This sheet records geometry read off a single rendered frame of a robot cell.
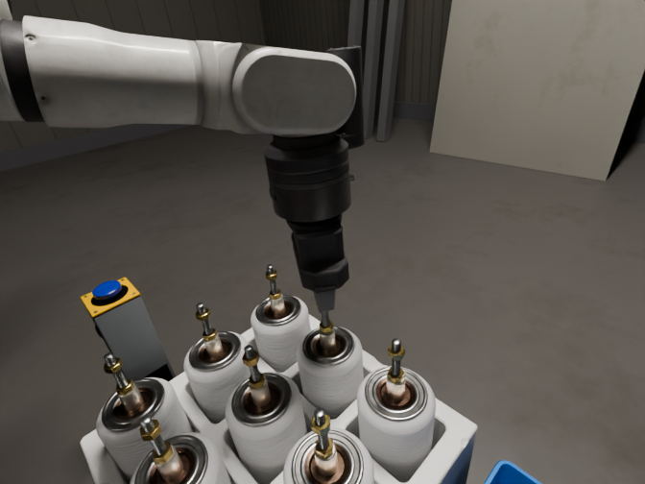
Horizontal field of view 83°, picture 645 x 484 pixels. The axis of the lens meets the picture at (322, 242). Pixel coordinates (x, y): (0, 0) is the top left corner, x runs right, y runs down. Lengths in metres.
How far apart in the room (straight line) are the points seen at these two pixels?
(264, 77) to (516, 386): 0.74
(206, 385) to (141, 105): 0.38
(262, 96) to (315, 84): 0.05
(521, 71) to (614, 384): 1.42
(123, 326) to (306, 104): 0.47
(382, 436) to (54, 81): 0.45
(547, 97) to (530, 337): 1.23
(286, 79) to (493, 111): 1.76
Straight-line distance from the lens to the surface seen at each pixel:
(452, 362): 0.87
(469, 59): 2.10
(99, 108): 0.32
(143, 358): 0.71
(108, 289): 0.65
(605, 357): 0.99
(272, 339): 0.60
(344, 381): 0.53
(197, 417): 0.61
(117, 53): 0.32
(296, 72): 0.32
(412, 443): 0.49
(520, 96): 1.98
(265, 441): 0.49
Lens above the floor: 0.64
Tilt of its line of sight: 30 degrees down
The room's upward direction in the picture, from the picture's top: 6 degrees counter-clockwise
